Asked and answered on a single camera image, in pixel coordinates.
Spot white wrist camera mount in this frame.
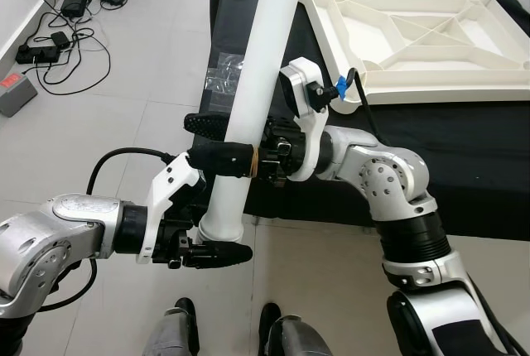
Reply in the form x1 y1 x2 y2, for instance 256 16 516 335
279 56 335 184
136 156 209 265

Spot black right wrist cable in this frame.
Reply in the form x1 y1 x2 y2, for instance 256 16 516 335
334 65 392 147

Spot yellow rubber band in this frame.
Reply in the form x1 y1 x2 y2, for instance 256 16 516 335
248 145 261 180

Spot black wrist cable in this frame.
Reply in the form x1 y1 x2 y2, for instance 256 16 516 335
86 147 181 201
334 65 392 147

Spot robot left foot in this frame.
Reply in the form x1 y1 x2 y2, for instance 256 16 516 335
144 297 200 356

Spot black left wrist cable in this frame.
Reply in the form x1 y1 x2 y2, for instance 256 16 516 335
86 147 181 201

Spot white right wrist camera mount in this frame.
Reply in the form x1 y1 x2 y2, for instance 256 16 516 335
279 56 335 184

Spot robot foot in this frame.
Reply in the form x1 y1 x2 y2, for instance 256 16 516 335
144 297 200 356
259 301 334 356

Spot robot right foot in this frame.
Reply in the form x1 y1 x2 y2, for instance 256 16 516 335
259 301 334 356

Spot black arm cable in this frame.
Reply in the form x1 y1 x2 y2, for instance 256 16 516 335
476 286 528 356

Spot black tablecloth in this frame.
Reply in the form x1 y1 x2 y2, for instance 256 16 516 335
207 0 530 243

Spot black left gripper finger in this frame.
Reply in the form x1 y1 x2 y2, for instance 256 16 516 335
183 241 255 271

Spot grey box red display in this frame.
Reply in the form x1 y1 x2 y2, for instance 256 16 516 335
0 74 39 118

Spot white plastic children table top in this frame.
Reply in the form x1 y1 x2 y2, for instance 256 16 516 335
296 0 530 108

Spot black floor cables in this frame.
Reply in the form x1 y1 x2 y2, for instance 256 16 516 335
15 0 114 98

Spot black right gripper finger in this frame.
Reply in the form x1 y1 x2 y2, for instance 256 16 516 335
188 141 260 180
183 111 238 141

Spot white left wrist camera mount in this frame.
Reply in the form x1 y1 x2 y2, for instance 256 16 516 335
136 156 209 265

